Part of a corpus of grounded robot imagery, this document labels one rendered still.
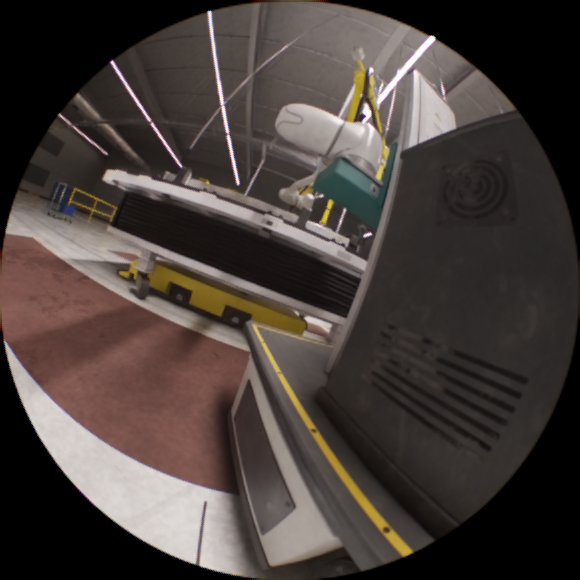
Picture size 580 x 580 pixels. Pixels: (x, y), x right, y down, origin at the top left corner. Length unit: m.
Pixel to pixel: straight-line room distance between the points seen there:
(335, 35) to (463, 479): 10.43
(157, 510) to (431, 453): 0.48
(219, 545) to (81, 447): 0.35
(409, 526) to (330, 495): 0.09
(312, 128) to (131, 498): 1.05
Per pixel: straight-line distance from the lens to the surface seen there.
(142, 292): 1.61
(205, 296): 1.71
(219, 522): 0.53
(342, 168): 0.61
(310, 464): 0.25
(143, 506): 0.52
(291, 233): 1.22
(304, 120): 0.72
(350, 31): 10.15
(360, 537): 0.22
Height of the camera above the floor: 0.49
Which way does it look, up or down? 1 degrees down
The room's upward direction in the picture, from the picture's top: 21 degrees clockwise
